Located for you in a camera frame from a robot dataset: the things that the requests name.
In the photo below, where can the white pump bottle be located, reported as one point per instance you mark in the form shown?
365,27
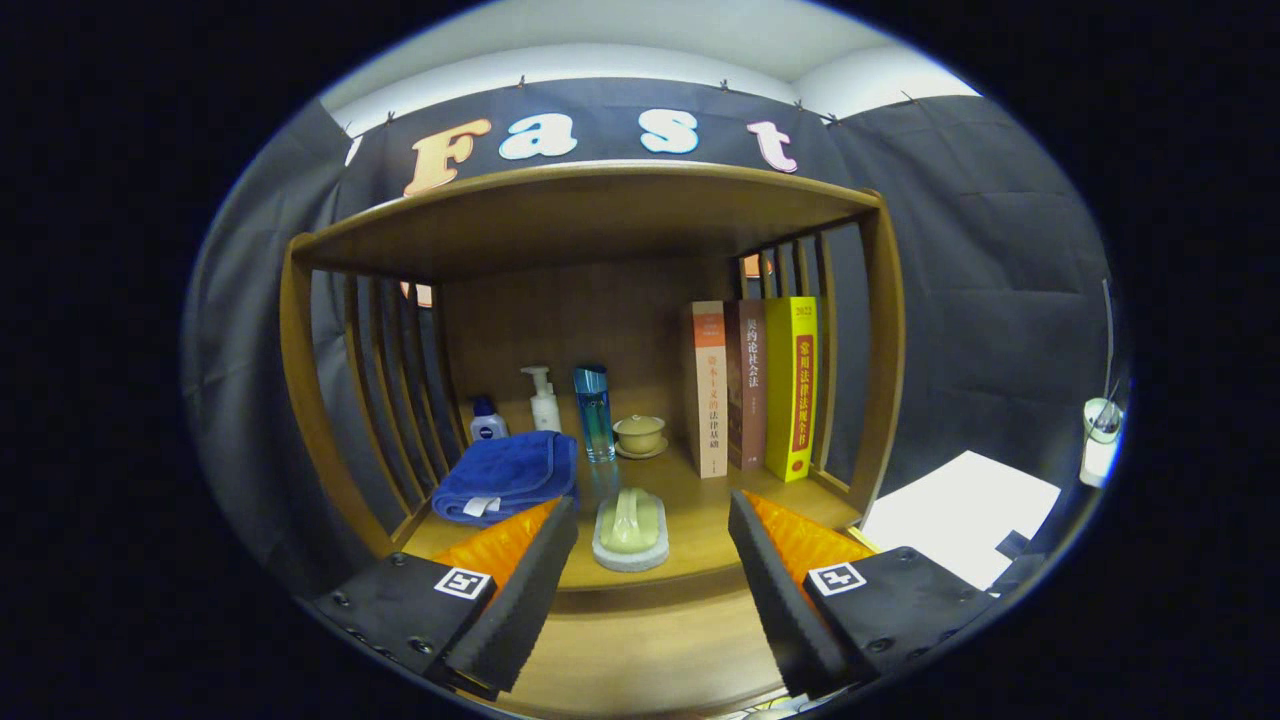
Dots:
545,410

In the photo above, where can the brown book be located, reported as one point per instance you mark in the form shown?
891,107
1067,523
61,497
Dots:
748,400

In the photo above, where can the folded blue towel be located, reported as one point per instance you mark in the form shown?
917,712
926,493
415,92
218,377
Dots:
505,470

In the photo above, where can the small black block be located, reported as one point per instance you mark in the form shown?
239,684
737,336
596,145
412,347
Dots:
1013,543

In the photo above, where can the beige lidded teacup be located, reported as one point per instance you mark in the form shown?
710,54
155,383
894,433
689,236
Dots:
640,435

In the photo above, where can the yellow book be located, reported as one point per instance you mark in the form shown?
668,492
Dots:
792,400

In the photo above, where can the wooden cabinet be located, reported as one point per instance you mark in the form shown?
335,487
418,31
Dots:
600,215

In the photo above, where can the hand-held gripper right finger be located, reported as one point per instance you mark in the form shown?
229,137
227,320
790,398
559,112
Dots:
785,605

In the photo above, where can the orange and white book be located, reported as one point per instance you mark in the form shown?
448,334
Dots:
708,400

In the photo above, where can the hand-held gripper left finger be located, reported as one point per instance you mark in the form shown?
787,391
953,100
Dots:
525,605

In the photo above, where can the wooden drawer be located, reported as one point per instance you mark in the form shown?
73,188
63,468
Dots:
650,650

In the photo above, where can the white cup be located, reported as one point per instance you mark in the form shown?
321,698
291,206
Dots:
1100,450

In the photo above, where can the tall blue glass bottle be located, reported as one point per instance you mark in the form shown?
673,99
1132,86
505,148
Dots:
594,415

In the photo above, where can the black backdrop cloth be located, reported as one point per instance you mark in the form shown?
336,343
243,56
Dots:
980,300

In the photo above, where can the small blue-capped lotion bottle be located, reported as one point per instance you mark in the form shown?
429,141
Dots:
488,428

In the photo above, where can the white table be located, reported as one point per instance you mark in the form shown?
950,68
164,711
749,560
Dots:
960,510

